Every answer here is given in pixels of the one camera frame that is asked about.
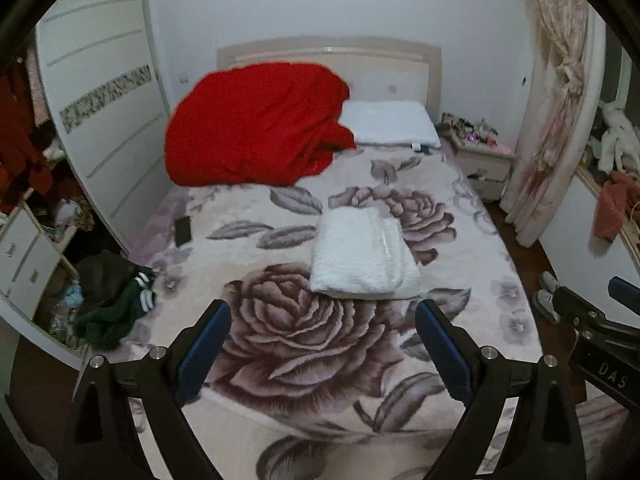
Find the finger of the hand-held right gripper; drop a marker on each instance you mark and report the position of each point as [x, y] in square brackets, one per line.
[627, 294]
[577, 310]

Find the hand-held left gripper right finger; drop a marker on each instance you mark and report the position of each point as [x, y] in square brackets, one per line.
[445, 355]

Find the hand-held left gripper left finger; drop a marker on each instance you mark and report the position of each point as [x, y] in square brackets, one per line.
[205, 355]

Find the white fluffy garment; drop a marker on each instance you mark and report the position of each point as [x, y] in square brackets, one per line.
[360, 255]

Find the red hanging clothes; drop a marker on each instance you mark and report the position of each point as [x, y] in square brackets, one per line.
[20, 135]

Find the grey shoe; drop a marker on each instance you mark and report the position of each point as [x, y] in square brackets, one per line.
[550, 281]
[546, 306]

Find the orange cloth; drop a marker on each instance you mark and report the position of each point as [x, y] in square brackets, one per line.
[612, 205]

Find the dark green striped garment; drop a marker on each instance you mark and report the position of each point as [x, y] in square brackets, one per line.
[115, 320]

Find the floral plush blanket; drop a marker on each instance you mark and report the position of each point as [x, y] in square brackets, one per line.
[300, 325]

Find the black phone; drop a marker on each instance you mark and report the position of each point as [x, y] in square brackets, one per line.
[183, 231]

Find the dark cloth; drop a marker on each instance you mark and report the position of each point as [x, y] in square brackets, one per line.
[102, 275]

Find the white plush toy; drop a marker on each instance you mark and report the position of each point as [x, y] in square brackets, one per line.
[617, 135]

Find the beige nightstand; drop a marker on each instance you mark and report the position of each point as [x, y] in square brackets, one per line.
[480, 162]

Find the pink floral curtain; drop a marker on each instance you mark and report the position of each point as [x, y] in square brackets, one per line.
[550, 135]

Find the white drawer cabinet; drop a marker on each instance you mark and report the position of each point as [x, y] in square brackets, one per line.
[25, 260]

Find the cluster of small cosmetics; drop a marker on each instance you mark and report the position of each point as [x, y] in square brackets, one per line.
[470, 127]

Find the red quilt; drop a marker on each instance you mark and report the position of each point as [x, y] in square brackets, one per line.
[250, 125]

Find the white pillow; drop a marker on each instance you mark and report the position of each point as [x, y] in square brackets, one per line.
[390, 122]

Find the beige bed headboard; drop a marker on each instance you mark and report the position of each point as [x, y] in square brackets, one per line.
[390, 60]

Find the white wardrobe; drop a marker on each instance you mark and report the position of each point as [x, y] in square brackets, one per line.
[100, 60]

